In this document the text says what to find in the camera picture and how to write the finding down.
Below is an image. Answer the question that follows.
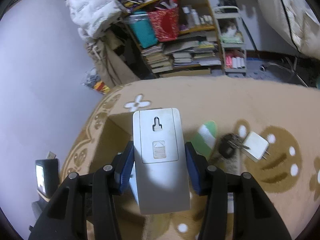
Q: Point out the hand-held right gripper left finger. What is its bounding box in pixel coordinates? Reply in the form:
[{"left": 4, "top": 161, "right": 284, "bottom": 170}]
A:
[{"left": 28, "top": 141, "right": 135, "bottom": 240}]

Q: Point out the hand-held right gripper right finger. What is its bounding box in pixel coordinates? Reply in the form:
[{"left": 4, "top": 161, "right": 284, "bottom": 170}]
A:
[{"left": 184, "top": 142, "right": 293, "bottom": 240}]

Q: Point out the cardboard box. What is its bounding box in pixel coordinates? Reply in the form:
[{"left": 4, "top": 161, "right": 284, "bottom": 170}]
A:
[{"left": 86, "top": 113, "right": 150, "bottom": 240}]

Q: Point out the green oval board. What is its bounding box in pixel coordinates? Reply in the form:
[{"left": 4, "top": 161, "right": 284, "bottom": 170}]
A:
[{"left": 194, "top": 120, "right": 218, "bottom": 160}]

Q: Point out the white rectangular plastic device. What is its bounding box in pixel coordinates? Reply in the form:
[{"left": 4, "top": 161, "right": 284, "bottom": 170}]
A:
[{"left": 132, "top": 107, "right": 192, "bottom": 215}]

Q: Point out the black key fob with keys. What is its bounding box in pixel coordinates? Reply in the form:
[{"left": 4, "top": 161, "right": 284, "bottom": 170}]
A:
[{"left": 219, "top": 133, "right": 251, "bottom": 159}]

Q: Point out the black device with lit screen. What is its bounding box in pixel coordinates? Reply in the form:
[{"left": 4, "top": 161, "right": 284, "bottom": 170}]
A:
[{"left": 35, "top": 151, "right": 60, "bottom": 197}]

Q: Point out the bag of toys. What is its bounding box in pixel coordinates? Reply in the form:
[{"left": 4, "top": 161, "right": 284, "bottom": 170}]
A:
[{"left": 82, "top": 67, "right": 110, "bottom": 94}]

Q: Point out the beige coat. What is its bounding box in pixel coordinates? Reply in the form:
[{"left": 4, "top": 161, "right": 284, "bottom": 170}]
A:
[{"left": 86, "top": 30, "right": 143, "bottom": 88}]

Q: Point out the stack of books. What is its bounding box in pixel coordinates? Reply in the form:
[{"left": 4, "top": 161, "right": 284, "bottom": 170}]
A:
[{"left": 140, "top": 34, "right": 222, "bottom": 74}]

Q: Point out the white rolling cart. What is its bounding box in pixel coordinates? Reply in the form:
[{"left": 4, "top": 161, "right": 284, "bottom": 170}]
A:
[{"left": 214, "top": 6, "right": 248, "bottom": 75}]

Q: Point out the teal storage container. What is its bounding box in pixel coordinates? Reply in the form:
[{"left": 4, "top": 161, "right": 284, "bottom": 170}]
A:
[{"left": 129, "top": 11, "right": 158, "bottom": 49}]

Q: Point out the red gift bag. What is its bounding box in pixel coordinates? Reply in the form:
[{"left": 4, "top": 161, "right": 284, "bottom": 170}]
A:
[{"left": 147, "top": 0, "right": 180, "bottom": 42}]

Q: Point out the row of cosmetic bottles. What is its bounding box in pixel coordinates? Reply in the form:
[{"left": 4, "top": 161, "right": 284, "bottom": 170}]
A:
[{"left": 181, "top": 5, "right": 215, "bottom": 28}]

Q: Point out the wooden shelf unit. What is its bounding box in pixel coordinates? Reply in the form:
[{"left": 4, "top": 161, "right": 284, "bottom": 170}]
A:
[{"left": 120, "top": 0, "right": 225, "bottom": 77}]

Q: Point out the white puffer jacket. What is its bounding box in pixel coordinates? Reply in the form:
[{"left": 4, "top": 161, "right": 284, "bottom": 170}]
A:
[{"left": 62, "top": 0, "right": 125, "bottom": 39}]

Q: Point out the cream padded office chair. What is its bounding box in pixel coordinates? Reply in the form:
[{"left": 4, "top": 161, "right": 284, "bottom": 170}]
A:
[{"left": 250, "top": 0, "right": 320, "bottom": 88}]

